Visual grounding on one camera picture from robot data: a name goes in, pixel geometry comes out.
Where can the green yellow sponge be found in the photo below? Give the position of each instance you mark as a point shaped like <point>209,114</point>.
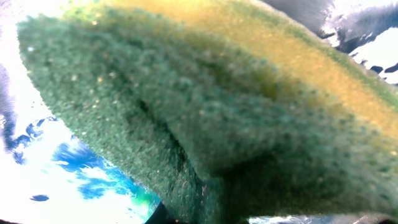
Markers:
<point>225,109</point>

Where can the black water basin tray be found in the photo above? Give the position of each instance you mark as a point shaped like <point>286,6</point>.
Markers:
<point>48,174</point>

